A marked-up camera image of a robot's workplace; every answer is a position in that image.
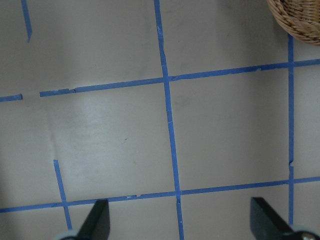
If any woven wicker basket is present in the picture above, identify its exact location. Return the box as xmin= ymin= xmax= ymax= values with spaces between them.
xmin=266 ymin=0 xmax=320 ymax=47

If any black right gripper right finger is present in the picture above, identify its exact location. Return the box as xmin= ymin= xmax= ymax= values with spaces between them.
xmin=250 ymin=197 xmax=302 ymax=240

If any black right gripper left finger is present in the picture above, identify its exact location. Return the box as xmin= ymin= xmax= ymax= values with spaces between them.
xmin=75 ymin=199 xmax=111 ymax=240

